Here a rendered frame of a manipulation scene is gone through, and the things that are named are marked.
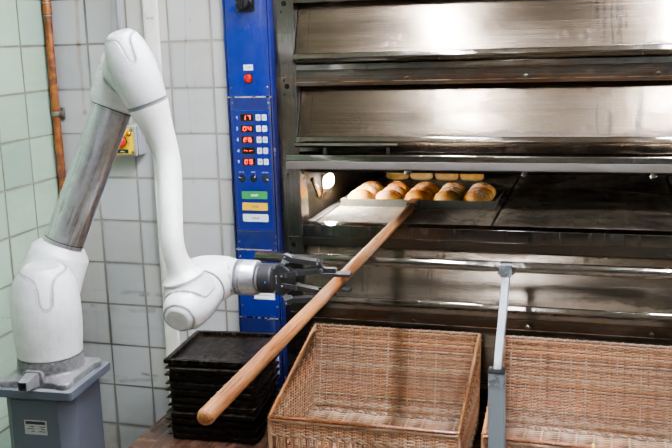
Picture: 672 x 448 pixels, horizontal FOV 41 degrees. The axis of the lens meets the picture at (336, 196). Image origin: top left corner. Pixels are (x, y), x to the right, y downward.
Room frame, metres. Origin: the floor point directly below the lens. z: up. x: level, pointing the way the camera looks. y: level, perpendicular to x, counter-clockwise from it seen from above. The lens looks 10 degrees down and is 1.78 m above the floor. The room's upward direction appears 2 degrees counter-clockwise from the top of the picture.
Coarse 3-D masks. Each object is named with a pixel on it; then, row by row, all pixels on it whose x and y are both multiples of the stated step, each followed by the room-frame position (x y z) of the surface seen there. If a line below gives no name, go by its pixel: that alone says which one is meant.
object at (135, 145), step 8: (128, 128) 2.96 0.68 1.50; (136, 128) 2.97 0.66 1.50; (136, 136) 2.97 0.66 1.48; (128, 144) 2.96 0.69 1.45; (136, 144) 2.96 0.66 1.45; (144, 144) 3.01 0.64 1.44; (120, 152) 2.97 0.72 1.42; (128, 152) 2.96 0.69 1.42; (136, 152) 2.96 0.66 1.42; (144, 152) 3.01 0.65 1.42
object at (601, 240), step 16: (304, 224) 2.86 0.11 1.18; (320, 224) 2.85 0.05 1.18; (336, 224) 2.84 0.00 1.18; (352, 224) 2.83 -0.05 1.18; (368, 224) 2.82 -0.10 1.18; (384, 224) 2.82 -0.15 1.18; (416, 224) 2.80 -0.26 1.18; (432, 224) 2.79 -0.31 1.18; (448, 240) 2.72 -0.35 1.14; (464, 240) 2.71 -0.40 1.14; (480, 240) 2.69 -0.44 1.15; (496, 240) 2.68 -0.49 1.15; (512, 240) 2.67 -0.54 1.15; (528, 240) 2.65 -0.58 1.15; (544, 240) 2.64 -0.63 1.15; (560, 240) 2.62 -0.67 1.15; (576, 240) 2.61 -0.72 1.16; (592, 240) 2.60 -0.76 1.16; (608, 240) 2.58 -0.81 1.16; (624, 240) 2.57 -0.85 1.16; (640, 240) 2.56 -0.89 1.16; (656, 240) 2.55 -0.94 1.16
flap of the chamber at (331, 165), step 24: (288, 168) 2.72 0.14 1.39; (312, 168) 2.69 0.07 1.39; (336, 168) 2.67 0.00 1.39; (360, 168) 2.65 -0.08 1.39; (384, 168) 2.63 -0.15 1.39; (408, 168) 2.61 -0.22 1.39; (432, 168) 2.59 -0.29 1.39; (456, 168) 2.57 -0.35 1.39; (480, 168) 2.55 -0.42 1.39; (504, 168) 2.53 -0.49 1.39; (528, 168) 2.51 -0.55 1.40; (552, 168) 2.49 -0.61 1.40; (576, 168) 2.47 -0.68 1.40; (600, 168) 2.45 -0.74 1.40; (624, 168) 2.43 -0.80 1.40; (648, 168) 2.41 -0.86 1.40
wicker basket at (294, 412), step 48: (336, 336) 2.79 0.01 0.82; (384, 336) 2.75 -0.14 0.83; (432, 336) 2.71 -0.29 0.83; (480, 336) 2.66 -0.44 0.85; (288, 384) 2.53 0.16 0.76; (336, 384) 2.75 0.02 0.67; (384, 384) 2.71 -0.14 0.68; (432, 384) 2.67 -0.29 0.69; (288, 432) 2.36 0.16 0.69; (336, 432) 2.32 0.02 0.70; (384, 432) 2.28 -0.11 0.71; (432, 432) 2.24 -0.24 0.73
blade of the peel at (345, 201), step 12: (348, 204) 3.15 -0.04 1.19; (360, 204) 3.14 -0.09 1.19; (372, 204) 3.13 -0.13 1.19; (384, 204) 3.11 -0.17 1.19; (396, 204) 3.10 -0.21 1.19; (420, 204) 3.08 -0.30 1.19; (432, 204) 3.07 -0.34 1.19; (444, 204) 3.05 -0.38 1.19; (456, 204) 3.04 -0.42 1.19; (468, 204) 3.03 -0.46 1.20; (480, 204) 3.02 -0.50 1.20; (492, 204) 3.01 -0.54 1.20
